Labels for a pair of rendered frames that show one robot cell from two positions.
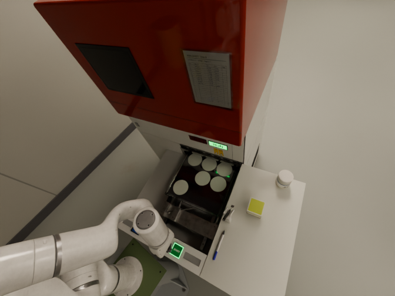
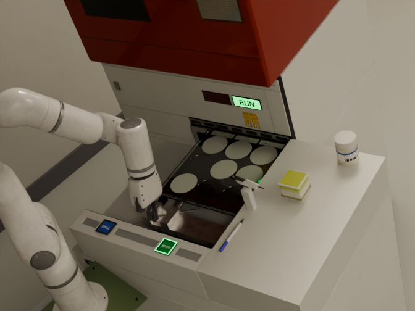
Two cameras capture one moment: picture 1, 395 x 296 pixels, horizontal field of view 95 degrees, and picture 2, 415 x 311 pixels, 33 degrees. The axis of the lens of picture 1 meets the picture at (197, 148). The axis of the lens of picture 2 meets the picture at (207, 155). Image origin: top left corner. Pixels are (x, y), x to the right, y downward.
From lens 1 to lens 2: 1.53 m
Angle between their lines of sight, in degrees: 17
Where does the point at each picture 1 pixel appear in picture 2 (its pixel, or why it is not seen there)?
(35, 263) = (49, 103)
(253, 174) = (306, 150)
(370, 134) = not seen: outside the picture
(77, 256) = (73, 116)
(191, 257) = (187, 253)
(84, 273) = (45, 218)
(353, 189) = not seen: outside the picture
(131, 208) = (115, 123)
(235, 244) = (257, 233)
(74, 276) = not seen: hidden behind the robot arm
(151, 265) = (123, 292)
